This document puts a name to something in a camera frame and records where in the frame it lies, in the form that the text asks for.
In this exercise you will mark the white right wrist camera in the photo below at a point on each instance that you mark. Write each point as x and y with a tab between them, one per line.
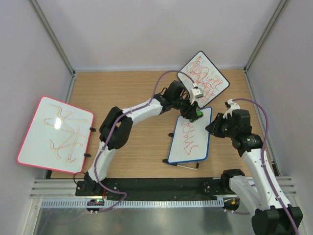
231	105

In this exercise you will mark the grey slotted cable duct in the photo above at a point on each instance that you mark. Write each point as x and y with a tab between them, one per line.
101	204

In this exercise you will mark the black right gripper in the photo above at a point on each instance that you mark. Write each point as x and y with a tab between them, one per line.
211	128

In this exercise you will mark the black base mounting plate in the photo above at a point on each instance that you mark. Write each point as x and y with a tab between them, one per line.
149	187

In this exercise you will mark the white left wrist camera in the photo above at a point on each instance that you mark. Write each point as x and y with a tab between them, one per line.
195	93

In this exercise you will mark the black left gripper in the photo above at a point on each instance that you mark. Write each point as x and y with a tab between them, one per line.
193	116

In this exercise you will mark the pink framed whiteboard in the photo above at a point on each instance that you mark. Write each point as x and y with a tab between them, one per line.
57	138

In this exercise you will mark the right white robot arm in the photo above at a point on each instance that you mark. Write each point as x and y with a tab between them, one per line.
270	209

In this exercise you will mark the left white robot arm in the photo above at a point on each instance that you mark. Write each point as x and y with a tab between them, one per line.
116	128

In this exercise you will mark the black framed whiteboard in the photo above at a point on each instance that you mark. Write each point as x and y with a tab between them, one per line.
206	76

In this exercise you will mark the aluminium frame rail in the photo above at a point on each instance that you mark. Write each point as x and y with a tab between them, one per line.
53	188

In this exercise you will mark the blue framed whiteboard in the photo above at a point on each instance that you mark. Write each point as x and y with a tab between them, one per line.
190	141

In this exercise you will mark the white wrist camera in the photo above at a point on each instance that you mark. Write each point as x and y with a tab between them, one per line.
195	93
231	105

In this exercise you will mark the green whiteboard eraser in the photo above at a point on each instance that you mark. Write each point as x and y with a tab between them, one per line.
199	114

